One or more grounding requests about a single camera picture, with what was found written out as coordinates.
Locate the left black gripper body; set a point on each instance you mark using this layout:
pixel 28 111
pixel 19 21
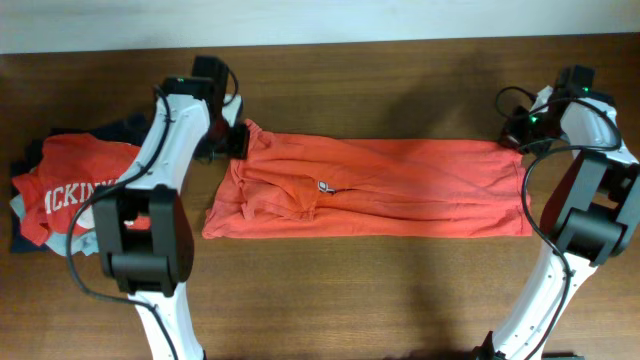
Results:
pixel 223 139

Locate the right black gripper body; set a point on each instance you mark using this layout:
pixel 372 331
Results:
pixel 527 134

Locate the red soccer t-shirt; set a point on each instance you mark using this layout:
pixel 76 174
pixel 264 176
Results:
pixel 307 186

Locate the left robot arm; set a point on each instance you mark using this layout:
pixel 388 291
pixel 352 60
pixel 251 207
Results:
pixel 145 241

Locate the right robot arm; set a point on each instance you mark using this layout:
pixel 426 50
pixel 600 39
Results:
pixel 590 216

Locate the folded navy garment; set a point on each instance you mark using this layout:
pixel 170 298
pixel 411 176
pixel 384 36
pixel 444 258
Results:
pixel 131 130

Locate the folded red McKinney t-shirt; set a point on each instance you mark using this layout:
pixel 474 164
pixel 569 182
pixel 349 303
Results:
pixel 73 165

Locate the folded light grey garment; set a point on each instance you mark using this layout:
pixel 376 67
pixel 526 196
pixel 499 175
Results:
pixel 85 243

